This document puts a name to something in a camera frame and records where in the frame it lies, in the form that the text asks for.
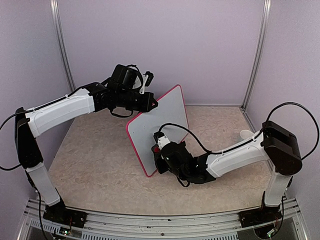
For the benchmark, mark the right aluminium frame post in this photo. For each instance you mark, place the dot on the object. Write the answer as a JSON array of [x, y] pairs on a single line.
[[258, 53]]

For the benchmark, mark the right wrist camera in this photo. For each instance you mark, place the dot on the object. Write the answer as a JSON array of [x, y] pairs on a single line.
[[161, 139]]

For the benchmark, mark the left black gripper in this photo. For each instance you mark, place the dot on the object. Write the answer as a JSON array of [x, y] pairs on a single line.
[[147, 107]]

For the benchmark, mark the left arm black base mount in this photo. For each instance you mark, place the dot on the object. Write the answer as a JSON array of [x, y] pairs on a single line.
[[59, 213]]

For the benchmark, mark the aluminium frame post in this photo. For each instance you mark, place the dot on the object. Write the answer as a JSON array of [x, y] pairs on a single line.
[[258, 53], [54, 5]]

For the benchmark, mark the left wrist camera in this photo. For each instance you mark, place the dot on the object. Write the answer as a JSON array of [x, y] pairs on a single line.
[[142, 82]]

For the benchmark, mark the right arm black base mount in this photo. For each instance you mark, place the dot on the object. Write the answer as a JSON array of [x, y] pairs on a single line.
[[260, 215]]

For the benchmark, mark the red whiteboard eraser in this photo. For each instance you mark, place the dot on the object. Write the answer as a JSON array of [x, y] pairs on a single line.
[[156, 149]]

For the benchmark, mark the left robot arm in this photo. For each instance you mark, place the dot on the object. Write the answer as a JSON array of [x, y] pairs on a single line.
[[125, 88]]

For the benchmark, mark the left aluminium frame post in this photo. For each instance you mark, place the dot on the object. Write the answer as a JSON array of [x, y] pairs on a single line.
[[54, 5]]

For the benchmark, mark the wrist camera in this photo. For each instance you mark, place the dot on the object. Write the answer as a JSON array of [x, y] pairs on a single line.
[[142, 82], [161, 139]]

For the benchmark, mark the light blue mug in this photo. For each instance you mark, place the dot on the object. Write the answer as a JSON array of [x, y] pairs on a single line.
[[245, 134]]

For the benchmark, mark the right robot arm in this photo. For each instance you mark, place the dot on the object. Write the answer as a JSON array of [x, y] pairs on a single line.
[[273, 143]]

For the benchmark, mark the front aluminium rail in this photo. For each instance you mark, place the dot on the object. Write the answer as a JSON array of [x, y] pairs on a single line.
[[100, 225]]

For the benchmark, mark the pink framed whiteboard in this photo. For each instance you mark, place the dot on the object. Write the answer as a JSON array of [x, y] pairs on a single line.
[[140, 130]]

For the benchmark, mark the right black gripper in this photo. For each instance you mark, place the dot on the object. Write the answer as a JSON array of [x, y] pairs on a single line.
[[160, 169]]

